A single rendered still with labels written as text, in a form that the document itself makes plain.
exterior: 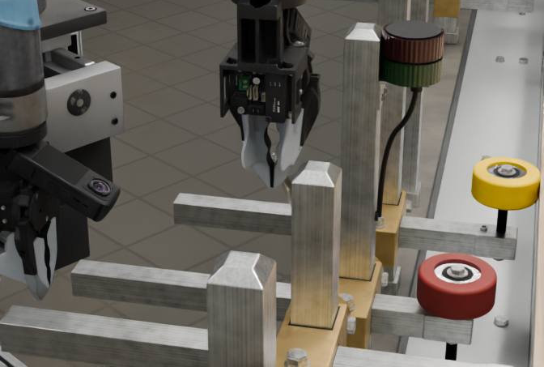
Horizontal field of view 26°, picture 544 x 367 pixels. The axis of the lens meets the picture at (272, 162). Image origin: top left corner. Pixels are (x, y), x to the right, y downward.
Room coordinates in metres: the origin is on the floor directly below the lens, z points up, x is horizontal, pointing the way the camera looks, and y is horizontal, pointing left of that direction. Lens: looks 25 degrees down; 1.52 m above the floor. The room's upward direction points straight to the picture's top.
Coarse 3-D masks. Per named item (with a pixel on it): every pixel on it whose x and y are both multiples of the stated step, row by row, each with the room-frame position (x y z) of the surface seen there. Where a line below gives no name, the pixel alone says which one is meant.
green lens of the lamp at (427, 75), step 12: (384, 60) 1.08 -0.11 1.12; (384, 72) 1.07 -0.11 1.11; (396, 72) 1.06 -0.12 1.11; (408, 72) 1.06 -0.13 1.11; (420, 72) 1.06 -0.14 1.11; (432, 72) 1.06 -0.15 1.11; (396, 84) 1.06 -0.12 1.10; (408, 84) 1.06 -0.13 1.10; (420, 84) 1.06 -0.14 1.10; (432, 84) 1.06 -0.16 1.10
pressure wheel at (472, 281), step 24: (432, 264) 1.05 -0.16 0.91; (456, 264) 1.04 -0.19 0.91; (480, 264) 1.05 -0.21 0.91; (432, 288) 1.01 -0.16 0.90; (456, 288) 1.00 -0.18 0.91; (480, 288) 1.00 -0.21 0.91; (432, 312) 1.00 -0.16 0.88; (456, 312) 0.99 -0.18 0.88; (480, 312) 1.00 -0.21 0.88; (456, 360) 1.03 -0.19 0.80
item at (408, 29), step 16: (400, 32) 1.08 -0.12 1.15; (416, 32) 1.08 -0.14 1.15; (432, 32) 1.08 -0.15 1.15; (416, 64) 1.06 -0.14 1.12; (384, 80) 1.08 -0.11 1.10; (384, 96) 1.08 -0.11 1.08; (416, 96) 1.08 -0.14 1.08; (400, 128) 1.09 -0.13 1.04; (384, 160) 1.09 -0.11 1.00; (384, 176) 1.09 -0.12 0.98
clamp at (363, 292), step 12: (372, 276) 1.08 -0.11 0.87; (384, 276) 1.12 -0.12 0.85; (348, 288) 1.06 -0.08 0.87; (360, 288) 1.06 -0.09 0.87; (372, 288) 1.06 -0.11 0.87; (360, 300) 1.04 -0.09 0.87; (372, 300) 1.04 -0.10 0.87; (360, 312) 1.01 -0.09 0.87; (360, 324) 1.00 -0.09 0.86; (348, 336) 1.01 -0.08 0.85; (360, 336) 1.00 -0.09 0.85; (360, 348) 1.00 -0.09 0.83
